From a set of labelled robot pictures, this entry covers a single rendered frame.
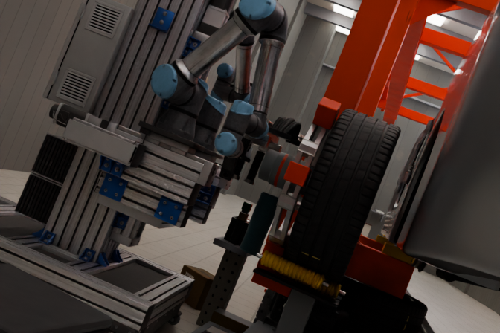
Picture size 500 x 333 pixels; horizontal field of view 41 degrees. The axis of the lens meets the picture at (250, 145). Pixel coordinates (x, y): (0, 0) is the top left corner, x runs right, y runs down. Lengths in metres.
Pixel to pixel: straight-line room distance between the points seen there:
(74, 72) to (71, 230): 0.63
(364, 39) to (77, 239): 1.60
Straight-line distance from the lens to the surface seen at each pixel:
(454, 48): 9.00
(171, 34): 2.76
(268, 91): 2.39
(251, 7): 2.32
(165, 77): 2.39
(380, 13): 3.31
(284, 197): 2.43
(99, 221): 2.75
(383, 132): 2.52
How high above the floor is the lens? 0.78
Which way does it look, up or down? 2 degrees up
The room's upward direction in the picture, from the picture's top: 22 degrees clockwise
